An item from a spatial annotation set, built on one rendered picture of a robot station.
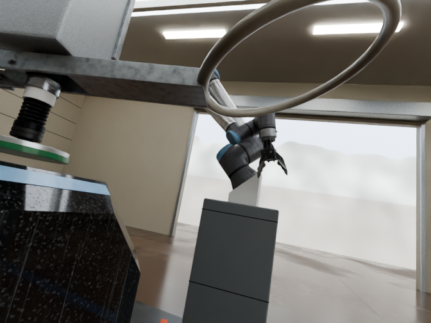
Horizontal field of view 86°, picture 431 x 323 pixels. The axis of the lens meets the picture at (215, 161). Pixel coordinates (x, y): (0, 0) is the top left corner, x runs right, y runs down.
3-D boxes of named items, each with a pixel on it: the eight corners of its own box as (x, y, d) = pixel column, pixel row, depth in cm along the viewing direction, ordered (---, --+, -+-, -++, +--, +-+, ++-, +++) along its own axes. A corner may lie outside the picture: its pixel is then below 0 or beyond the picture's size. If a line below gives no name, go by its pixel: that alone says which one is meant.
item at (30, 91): (15, 94, 60) (19, 82, 61) (36, 106, 67) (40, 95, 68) (39, 98, 60) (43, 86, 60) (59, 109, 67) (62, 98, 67)
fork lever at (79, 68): (-73, 52, 57) (-66, 34, 58) (2, 91, 76) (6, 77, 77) (201, 78, 51) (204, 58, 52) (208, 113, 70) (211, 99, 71)
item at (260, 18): (178, 27, 37) (175, 11, 38) (207, 130, 85) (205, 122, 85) (480, -46, 36) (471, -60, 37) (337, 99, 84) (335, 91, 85)
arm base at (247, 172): (236, 194, 151) (228, 181, 154) (260, 177, 150) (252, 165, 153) (232, 191, 133) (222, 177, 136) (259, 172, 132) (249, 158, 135)
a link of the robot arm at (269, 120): (269, 112, 131) (277, 105, 121) (270, 133, 129) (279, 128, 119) (253, 111, 128) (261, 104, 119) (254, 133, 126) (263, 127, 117)
